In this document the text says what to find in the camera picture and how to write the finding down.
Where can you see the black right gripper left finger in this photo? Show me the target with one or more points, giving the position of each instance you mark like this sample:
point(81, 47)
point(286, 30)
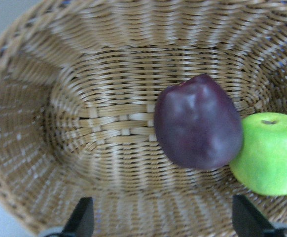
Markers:
point(81, 221)

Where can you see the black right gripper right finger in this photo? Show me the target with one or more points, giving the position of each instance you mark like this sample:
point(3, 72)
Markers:
point(247, 220)

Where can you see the green apple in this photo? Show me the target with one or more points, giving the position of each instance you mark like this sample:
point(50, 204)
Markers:
point(261, 165)

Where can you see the dark red apple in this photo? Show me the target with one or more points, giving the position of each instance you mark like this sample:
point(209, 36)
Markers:
point(197, 125)

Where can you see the wicker basket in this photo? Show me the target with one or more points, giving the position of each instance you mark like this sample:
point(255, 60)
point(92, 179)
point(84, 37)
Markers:
point(78, 84)

